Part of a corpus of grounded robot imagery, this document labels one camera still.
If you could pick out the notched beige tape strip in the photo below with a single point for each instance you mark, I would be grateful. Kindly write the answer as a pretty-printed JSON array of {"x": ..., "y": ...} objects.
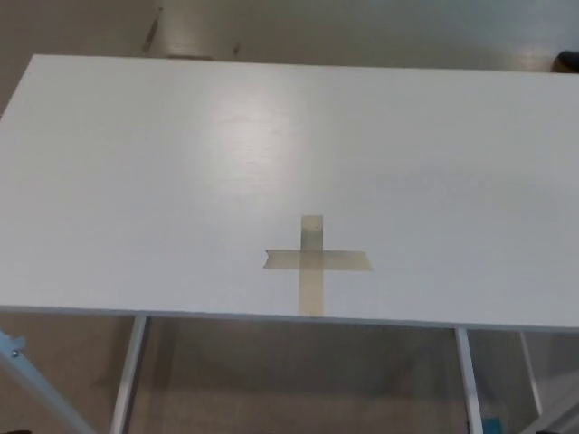
[{"x": 280, "y": 261}]

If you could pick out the thin white table leg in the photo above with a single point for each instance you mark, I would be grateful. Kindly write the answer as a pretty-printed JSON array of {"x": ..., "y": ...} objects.
[{"x": 531, "y": 370}]

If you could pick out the dark shoe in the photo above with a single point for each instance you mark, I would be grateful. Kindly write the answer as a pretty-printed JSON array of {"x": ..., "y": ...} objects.
[{"x": 567, "y": 62}]

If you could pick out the light blue metal frame bar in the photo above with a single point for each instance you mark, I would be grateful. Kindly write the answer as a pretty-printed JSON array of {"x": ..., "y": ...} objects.
[{"x": 40, "y": 389}]

